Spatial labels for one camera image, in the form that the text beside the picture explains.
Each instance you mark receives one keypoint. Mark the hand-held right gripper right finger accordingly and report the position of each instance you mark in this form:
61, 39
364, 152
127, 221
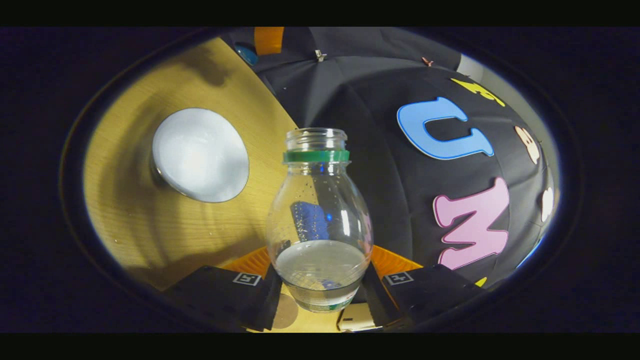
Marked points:
375, 300

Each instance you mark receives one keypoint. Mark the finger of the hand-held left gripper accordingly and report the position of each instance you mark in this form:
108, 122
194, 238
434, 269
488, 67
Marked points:
268, 40

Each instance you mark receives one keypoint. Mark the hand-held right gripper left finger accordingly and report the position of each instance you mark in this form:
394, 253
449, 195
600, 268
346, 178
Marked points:
265, 305

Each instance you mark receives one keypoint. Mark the round translucent coaster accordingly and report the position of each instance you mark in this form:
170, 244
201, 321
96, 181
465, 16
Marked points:
286, 312

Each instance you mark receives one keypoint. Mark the blue teacup lid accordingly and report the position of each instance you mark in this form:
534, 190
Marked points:
246, 54

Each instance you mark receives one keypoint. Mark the clear plastic water bottle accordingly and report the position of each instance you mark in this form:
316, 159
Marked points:
320, 200

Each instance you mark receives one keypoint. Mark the white teacup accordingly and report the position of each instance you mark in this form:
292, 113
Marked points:
200, 155

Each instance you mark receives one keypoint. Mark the white toaster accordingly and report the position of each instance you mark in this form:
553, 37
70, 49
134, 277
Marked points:
356, 319

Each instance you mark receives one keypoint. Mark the silver clip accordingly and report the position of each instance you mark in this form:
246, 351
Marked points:
320, 55

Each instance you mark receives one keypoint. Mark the black backdrop cloth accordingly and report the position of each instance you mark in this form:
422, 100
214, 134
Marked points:
380, 100

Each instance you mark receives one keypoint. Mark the copper clip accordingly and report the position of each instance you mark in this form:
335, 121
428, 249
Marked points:
426, 61

